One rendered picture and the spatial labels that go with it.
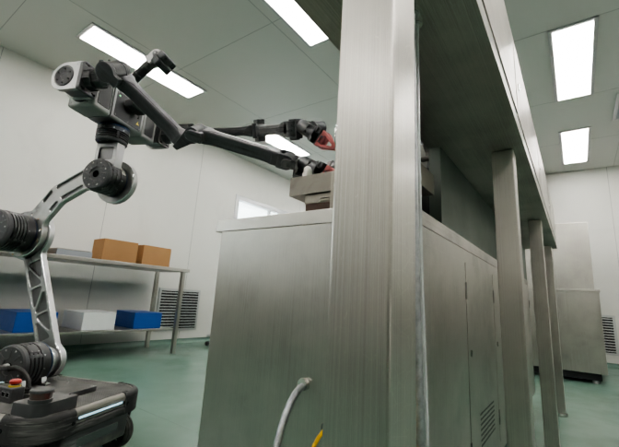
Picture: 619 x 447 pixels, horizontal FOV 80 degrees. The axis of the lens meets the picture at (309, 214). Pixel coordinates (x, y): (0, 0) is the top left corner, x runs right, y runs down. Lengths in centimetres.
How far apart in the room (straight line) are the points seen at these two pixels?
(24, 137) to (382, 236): 435
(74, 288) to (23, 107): 184
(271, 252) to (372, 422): 79
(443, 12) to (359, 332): 56
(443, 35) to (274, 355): 83
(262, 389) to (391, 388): 79
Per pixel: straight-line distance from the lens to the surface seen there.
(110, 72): 163
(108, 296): 470
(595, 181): 690
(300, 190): 112
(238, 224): 118
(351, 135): 36
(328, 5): 70
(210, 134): 148
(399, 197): 33
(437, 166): 118
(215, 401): 122
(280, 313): 103
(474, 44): 81
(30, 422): 160
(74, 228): 455
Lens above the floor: 67
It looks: 13 degrees up
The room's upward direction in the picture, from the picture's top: 3 degrees clockwise
